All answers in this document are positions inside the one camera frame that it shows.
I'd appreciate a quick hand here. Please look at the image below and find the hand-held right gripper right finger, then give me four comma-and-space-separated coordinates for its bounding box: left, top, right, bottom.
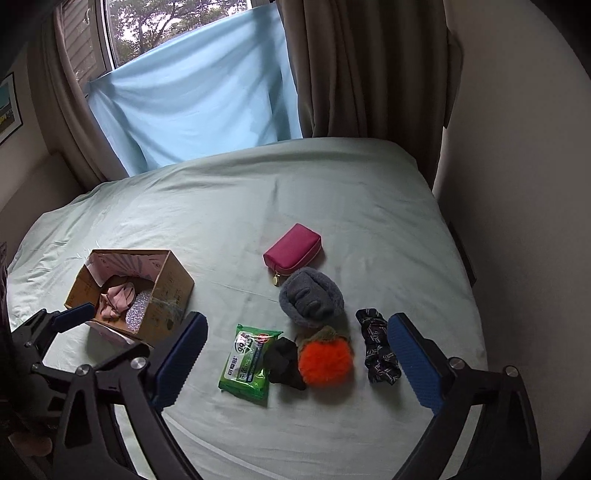
387, 312, 542, 480

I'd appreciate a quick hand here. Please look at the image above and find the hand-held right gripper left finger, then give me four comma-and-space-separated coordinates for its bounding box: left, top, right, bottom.
53, 311, 209, 480

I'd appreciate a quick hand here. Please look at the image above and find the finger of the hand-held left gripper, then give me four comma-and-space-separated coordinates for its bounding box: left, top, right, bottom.
8, 302, 97, 370

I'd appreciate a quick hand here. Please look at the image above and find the cardboard box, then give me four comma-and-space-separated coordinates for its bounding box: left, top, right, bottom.
64, 249, 195, 350

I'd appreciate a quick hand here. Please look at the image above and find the dark patterned scrunchie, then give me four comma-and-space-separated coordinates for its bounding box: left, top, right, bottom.
355, 308, 402, 385

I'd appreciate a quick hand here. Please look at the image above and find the pink cloth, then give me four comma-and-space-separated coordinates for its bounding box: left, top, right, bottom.
96, 281, 139, 322

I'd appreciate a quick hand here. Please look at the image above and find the silver glitter pouch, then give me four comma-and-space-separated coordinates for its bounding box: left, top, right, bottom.
126, 290, 157, 331

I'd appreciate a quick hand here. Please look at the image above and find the green wet wipes pack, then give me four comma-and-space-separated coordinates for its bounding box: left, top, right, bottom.
217, 323, 284, 407

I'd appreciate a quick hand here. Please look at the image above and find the orange fur pompom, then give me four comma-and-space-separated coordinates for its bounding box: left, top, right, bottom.
296, 325, 356, 390

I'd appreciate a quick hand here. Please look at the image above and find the black scrunchie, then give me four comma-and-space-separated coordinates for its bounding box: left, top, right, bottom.
263, 337, 308, 391

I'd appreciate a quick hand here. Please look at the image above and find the magenta zip pouch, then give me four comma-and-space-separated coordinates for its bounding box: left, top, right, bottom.
263, 223, 324, 287

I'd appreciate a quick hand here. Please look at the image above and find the light green bed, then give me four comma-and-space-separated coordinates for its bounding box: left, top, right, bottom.
6, 137, 490, 480

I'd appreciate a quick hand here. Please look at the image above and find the brown curtain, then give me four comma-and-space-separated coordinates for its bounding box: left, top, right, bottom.
41, 0, 131, 191
276, 0, 458, 191

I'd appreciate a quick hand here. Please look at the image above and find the light blue sheet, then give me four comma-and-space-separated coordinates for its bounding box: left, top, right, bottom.
87, 4, 304, 177

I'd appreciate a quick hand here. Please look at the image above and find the window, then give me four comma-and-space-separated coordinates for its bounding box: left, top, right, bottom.
59, 0, 279, 97

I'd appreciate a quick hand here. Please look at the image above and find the framed wall picture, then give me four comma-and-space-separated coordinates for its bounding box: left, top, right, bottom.
0, 71, 24, 147

